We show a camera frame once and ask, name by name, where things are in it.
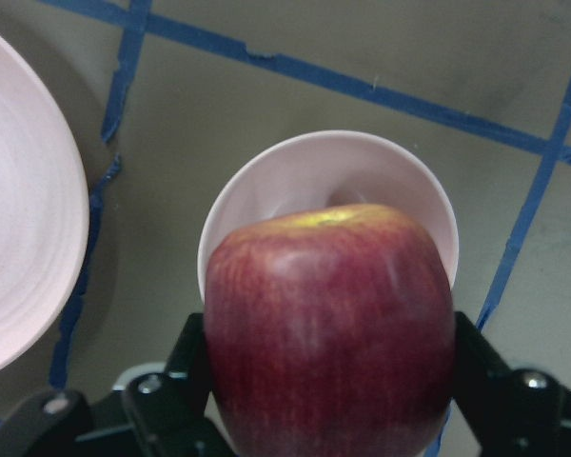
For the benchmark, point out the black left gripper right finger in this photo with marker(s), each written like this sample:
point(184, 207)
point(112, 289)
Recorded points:
point(510, 411)

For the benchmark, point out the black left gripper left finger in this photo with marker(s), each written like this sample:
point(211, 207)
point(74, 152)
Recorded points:
point(160, 413)

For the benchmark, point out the red apple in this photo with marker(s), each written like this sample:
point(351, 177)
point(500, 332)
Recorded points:
point(330, 333)

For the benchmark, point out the small pink bowl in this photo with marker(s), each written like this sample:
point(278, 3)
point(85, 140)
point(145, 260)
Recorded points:
point(330, 168)

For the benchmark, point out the large pink plate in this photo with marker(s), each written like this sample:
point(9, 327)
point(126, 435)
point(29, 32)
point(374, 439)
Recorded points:
point(44, 207)

